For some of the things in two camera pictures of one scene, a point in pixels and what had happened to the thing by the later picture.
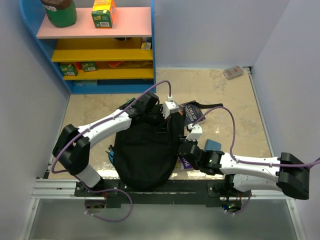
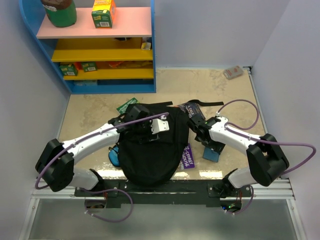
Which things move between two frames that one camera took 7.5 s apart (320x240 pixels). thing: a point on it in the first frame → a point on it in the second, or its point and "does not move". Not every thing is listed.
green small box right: (89, 66) does not move
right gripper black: (181, 140) → (216, 145)
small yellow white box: (146, 46) does not move
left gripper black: (162, 120) → (149, 136)
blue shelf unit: (119, 60) does not move
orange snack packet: (115, 64) does not move
